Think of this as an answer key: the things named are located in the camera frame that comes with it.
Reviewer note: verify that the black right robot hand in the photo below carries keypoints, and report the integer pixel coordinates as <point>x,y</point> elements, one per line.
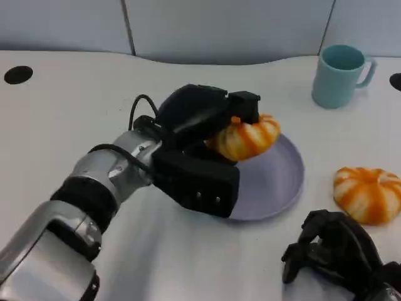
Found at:
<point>338,247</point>

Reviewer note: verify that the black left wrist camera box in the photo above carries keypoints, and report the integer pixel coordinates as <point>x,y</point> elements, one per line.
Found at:
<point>200,182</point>

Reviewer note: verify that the pale green mug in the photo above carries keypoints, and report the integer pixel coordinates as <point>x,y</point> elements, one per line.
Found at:
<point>336,78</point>

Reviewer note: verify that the orange white toy bread roll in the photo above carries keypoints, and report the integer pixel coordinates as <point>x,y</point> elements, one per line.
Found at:
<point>366,194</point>
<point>247,138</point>

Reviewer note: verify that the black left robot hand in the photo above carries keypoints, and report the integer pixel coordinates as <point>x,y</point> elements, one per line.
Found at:
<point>194,109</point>

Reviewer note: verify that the lilac plate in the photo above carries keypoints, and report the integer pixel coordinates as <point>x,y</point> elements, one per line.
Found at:
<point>269,185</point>

